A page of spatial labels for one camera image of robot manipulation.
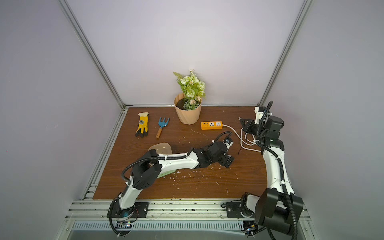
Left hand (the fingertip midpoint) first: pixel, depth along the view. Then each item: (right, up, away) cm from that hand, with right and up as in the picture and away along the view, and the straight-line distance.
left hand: (231, 153), depth 83 cm
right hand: (+5, +20, -6) cm, 21 cm away
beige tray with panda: (-41, +2, +7) cm, 42 cm away
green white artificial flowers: (-22, +38, +9) cm, 45 cm away
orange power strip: (-8, +15, +23) cm, 29 cm away
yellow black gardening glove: (-58, +11, +20) cm, 63 cm away
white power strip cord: (+10, +6, +17) cm, 21 cm away
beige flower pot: (-26, +21, +17) cm, 37 cm away
